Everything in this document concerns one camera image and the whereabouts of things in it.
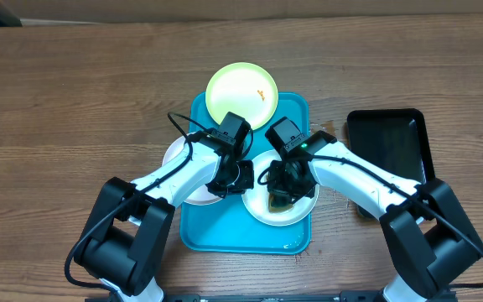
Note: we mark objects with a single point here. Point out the black rectangular water tray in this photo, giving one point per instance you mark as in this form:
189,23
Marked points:
395,140

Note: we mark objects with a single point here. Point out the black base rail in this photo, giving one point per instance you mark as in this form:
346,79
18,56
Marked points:
344,296

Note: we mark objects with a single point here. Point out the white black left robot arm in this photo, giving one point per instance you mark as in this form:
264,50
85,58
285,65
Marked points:
123,241

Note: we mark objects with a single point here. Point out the teal plastic tray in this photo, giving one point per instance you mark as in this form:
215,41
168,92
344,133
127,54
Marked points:
227,225

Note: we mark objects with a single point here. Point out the white plate with stain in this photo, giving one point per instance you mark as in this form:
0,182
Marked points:
258,200

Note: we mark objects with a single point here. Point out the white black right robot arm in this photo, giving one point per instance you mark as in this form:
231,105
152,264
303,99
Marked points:
430,238

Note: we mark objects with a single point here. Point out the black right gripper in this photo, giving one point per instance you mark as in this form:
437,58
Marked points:
284,186

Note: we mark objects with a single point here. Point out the light green plate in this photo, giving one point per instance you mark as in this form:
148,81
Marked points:
245,89

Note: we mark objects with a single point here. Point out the green yellow sponge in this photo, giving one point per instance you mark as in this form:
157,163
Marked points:
279,203

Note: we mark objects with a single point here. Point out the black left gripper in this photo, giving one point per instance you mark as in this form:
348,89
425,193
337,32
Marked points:
247,183

